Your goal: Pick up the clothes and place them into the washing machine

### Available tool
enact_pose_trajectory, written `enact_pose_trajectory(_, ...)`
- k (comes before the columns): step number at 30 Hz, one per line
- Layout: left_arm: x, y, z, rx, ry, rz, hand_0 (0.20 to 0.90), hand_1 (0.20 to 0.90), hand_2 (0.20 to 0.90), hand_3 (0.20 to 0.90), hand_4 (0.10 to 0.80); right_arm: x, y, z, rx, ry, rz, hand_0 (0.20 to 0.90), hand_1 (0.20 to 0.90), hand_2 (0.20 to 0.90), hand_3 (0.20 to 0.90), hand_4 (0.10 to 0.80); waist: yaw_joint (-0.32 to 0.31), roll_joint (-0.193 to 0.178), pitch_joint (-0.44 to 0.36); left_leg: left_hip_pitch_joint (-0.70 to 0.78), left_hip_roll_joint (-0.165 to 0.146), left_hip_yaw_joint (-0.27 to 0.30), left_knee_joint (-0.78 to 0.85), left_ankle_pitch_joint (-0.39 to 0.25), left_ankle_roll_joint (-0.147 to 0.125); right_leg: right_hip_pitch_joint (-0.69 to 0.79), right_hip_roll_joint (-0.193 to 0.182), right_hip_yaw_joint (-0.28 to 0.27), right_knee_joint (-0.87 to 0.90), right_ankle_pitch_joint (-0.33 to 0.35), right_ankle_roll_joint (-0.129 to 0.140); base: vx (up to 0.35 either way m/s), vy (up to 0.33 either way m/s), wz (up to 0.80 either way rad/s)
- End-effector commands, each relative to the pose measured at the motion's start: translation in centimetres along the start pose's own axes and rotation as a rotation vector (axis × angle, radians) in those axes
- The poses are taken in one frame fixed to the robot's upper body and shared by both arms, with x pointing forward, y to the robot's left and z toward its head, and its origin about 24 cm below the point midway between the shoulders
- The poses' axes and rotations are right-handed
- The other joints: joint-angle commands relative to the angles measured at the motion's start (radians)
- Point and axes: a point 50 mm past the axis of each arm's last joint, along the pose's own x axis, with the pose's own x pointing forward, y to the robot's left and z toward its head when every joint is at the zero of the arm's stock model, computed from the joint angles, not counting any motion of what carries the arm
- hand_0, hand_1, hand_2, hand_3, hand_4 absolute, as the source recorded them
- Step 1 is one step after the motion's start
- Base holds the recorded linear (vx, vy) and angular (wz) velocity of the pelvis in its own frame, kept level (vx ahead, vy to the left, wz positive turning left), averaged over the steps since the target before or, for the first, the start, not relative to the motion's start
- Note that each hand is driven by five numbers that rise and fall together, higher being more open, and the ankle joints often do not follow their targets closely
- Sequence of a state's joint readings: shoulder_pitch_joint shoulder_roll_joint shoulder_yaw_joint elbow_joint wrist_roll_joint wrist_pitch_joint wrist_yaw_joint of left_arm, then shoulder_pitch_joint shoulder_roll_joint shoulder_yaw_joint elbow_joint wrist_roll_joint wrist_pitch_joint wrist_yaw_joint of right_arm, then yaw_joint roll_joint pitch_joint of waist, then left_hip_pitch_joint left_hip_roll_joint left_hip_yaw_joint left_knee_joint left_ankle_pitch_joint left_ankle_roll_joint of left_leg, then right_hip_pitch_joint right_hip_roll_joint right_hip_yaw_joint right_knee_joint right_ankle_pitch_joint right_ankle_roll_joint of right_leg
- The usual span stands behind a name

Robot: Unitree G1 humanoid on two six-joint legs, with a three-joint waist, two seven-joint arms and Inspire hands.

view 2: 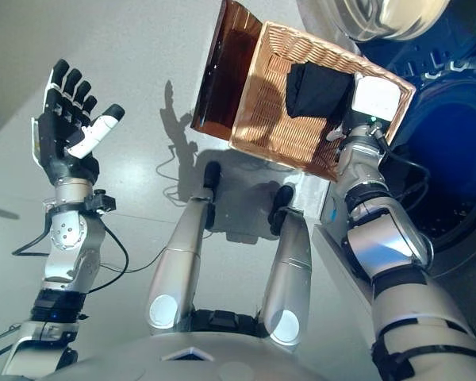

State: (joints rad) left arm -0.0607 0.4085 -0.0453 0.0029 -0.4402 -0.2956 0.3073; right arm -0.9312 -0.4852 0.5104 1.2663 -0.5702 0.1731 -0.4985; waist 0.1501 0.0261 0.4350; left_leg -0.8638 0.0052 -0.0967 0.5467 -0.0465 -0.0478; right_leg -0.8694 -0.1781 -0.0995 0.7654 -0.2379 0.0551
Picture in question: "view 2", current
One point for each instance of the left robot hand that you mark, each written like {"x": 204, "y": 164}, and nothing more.
{"x": 53, "y": 143}

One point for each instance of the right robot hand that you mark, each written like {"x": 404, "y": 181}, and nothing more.
{"x": 375, "y": 97}

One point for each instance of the narrow black garment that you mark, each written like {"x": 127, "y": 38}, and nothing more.
{"x": 313, "y": 91}

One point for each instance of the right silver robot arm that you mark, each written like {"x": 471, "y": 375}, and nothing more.
{"x": 385, "y": 250}

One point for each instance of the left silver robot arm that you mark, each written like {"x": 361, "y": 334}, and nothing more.
{"x": 67, "y": 246}

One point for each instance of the round washing machine door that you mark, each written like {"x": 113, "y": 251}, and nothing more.
{"x": 373, "y": 20}

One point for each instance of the silver washing machine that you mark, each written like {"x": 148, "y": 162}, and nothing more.
{"x": 452, "y": 139}

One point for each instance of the wicker laundry basket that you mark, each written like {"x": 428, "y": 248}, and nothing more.
{"x": 277, "y": 131}

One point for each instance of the dark brown wooden stool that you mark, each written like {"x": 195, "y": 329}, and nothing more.
{"x": 222, "y": 79}

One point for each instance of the grey robot torso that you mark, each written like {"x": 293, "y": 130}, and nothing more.
{"x": 182, "y": 361}

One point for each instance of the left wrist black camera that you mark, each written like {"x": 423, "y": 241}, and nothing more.
{"x": 101, "y": 202}

